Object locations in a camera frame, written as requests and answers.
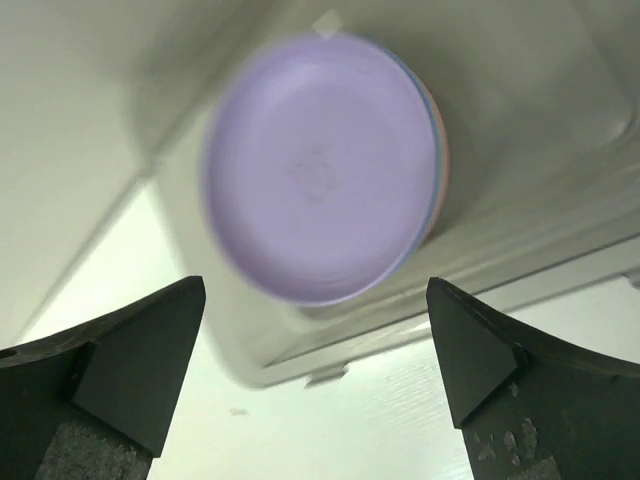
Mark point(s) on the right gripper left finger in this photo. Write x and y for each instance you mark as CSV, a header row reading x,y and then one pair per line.
x,y
96,401

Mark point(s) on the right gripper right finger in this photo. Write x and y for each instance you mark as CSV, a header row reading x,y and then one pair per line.
x,y
530,405

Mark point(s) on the clear plastic bin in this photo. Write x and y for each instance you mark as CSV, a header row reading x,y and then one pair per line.
x,y
540,103

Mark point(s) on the purple plate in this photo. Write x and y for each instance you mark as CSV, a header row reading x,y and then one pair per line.
x,y
325,169

